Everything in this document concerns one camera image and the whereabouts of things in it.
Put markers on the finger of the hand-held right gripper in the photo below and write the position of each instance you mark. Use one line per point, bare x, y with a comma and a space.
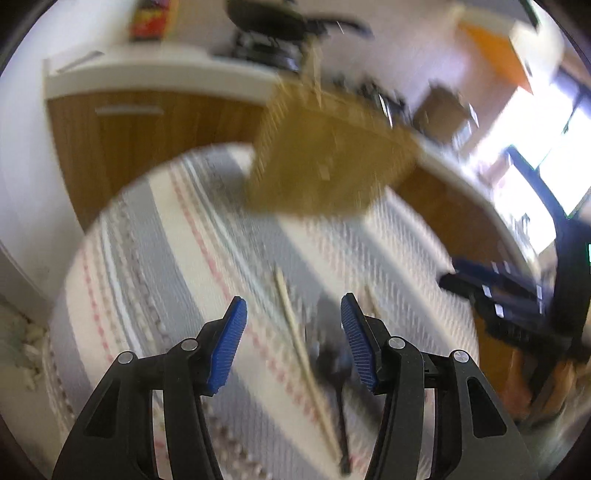
489, 270
475, 288

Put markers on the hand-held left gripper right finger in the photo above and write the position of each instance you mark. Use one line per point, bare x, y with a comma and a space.
360, 344

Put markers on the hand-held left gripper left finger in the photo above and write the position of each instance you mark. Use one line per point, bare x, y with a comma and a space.
226, 346

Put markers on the wooden chopstick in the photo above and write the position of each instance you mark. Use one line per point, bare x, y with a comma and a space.
302, 350

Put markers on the woven wicker basket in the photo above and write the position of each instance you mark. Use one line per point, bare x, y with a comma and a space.
323, 157

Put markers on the striped grey tablecloth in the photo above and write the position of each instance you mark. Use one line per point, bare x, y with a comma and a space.
175, 258

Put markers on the bright window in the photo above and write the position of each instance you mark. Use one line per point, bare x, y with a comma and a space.
554, 138

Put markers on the brown cardboard box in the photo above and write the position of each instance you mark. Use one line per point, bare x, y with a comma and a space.
443, 115

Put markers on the orange panel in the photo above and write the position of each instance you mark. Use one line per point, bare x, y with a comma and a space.
501, 50

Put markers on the wooden cabinet with white counter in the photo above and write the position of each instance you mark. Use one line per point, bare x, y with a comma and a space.
138, 138

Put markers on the black gas stove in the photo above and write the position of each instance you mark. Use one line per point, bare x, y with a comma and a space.
265, 48

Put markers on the black frying pan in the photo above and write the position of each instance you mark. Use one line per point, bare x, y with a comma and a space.
277, 14

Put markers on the red printed box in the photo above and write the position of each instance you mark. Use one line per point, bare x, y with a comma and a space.
150, 18

